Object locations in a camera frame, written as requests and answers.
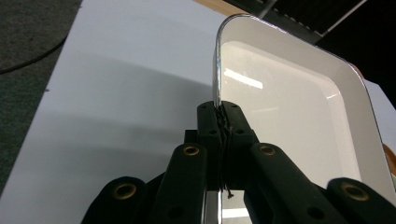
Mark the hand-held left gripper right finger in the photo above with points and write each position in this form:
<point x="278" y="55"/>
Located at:
<point x="236" y="124"/>

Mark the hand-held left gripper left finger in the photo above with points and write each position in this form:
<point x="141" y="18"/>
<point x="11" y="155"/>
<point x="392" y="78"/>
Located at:
<point x="210" y="124"/>

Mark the white square plate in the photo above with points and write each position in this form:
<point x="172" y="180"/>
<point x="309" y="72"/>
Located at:
<point x="295" y="109"/>

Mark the wooden tray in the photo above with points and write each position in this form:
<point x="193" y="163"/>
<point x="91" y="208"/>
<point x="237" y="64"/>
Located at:
<point x="390" y="158"/>

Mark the white metal stand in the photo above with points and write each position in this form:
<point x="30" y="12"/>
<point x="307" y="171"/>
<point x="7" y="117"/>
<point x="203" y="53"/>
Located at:
<point x="345" y="16"/>

